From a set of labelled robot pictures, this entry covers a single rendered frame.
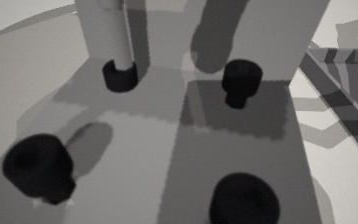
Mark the dark blue electric screwdriver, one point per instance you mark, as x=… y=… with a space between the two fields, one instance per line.
x=114 y=18

